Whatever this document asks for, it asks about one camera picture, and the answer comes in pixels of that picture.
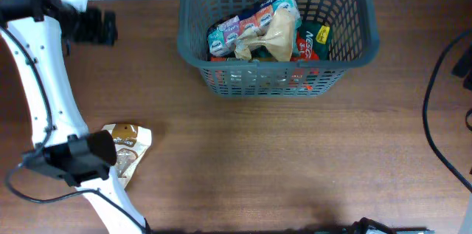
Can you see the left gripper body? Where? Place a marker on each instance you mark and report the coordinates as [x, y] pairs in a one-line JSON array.
[[97, 27]]

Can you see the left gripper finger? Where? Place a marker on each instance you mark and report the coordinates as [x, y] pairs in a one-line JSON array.
[[109, 36], [109, 20]]

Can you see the beige brown snack pouch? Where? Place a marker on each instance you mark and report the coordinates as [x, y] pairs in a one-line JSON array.
[[131, 143]]

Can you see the orange spaghetti packet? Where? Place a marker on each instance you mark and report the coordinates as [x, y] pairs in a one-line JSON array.
[[249, 81]]

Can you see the blue Kleenex tissue pack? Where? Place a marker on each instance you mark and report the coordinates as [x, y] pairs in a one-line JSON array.
[[222, 34]]

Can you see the beige paper pouch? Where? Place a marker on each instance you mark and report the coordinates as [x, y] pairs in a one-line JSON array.
[[278, 39]]

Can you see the green Nescafe coffee bag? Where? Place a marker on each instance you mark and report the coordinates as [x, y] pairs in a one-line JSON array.
[[312, 42]]

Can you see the grey plastic shopping basket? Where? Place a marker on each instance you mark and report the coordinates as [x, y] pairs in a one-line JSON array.
[[355, 40]]

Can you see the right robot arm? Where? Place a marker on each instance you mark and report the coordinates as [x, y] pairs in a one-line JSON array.
[[369, 226]]

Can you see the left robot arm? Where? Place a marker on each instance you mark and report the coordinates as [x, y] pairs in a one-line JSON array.
[[38, 34]]

